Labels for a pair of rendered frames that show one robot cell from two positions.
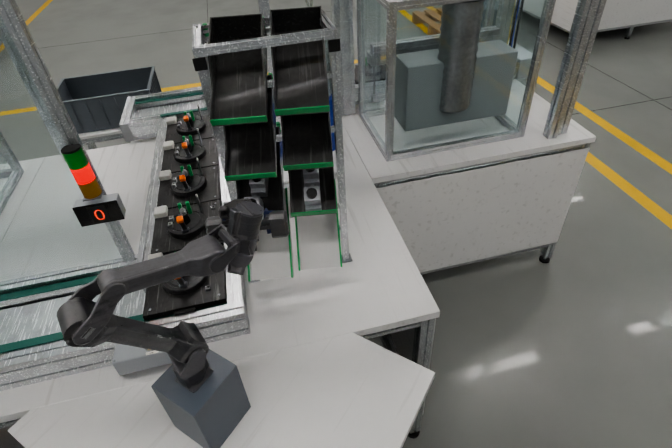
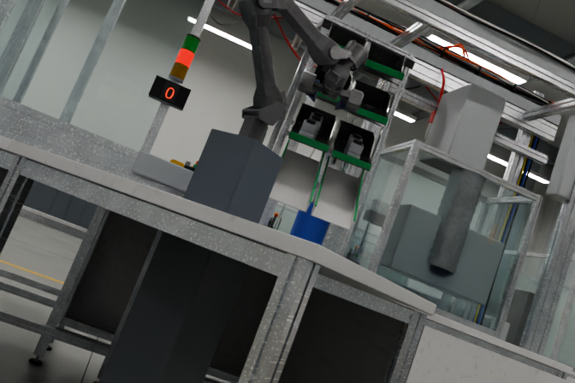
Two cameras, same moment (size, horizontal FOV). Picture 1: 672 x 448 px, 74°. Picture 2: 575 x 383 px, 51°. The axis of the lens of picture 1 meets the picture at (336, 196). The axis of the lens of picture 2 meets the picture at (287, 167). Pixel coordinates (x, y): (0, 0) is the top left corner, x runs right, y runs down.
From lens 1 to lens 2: 153 cm
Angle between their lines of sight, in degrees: 47
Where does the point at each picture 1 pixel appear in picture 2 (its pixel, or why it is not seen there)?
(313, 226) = (332, 196)
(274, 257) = (293, 192)
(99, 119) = (44, 198)
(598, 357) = not seen: outside the picture
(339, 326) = not seen: hidden behind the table
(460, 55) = (459, 212)
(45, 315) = not seen: hidden behind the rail
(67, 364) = (81, 148)
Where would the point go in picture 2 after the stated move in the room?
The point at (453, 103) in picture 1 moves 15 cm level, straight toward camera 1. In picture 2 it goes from (442, 257) to (443, 253)
